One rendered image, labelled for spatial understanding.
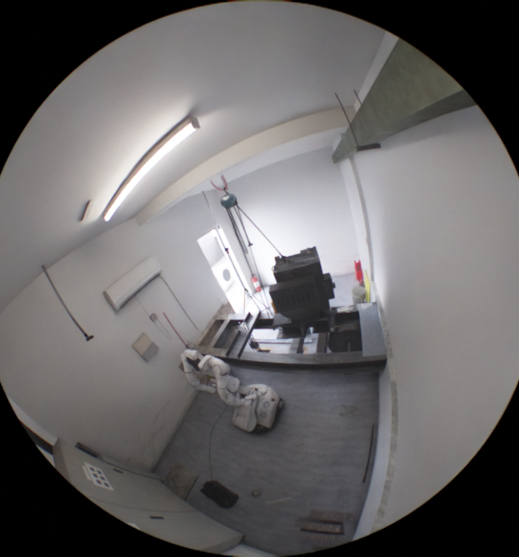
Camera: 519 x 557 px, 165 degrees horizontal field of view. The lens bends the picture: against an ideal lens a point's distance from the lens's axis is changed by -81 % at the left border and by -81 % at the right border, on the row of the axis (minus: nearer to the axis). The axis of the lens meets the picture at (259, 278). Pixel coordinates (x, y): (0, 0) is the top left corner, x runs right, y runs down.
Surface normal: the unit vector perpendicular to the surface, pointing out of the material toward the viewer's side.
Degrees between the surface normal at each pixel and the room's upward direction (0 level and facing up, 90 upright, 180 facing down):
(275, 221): 90
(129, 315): 90
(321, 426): 0
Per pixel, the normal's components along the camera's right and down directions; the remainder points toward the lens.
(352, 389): -0.36, -0.83
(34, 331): 0.88, -0.14
